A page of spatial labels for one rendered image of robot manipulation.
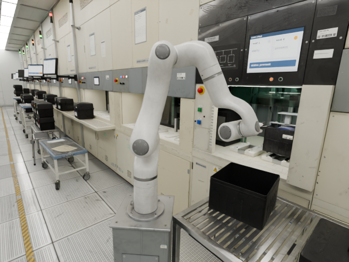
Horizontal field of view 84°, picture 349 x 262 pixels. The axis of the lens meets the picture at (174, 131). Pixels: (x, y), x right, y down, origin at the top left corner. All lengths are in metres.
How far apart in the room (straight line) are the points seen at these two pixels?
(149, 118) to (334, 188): 0.96
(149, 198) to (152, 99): 0.47
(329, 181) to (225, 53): 0.95
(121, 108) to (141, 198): 1.87
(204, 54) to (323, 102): 0.61
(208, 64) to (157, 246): 0.83
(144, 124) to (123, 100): 1.89
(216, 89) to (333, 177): 0.74
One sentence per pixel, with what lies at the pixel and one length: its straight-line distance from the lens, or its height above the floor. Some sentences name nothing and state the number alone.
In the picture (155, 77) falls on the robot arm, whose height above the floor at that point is 1.41.
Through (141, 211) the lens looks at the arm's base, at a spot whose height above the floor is 0.78.
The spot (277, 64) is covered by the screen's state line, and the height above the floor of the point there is 1.51.
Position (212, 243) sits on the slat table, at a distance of 0.93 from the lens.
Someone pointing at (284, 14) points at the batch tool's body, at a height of 1.76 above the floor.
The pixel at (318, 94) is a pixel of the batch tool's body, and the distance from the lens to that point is 1.16.
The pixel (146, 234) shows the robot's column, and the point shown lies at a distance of 1.01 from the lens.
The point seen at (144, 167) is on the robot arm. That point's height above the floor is 1.01.
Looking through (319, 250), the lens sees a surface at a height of 0.86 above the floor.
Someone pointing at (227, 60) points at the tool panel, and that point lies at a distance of 1.44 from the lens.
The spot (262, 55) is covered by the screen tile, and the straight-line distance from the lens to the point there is 1.32.
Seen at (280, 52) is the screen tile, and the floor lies 1.57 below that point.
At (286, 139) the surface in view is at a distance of 1.48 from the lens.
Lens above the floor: 1.38
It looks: 13 degrees down
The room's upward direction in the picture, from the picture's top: 1 degrees clockwise
